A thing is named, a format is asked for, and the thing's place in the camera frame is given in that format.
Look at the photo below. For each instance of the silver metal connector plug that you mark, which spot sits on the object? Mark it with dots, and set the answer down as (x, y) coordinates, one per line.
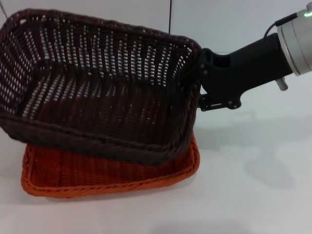
(282, 84)

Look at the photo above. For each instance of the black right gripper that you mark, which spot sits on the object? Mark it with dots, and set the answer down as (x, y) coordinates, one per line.
(243, 70)

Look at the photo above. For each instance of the orange woven plastic basket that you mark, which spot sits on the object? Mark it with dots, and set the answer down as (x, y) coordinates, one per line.
(97, 187)

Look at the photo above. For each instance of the dark brown woven basket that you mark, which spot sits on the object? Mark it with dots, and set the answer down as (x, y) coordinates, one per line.
(97, 102)

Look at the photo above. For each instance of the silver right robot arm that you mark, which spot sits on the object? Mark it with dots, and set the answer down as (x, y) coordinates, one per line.
(297, 44)

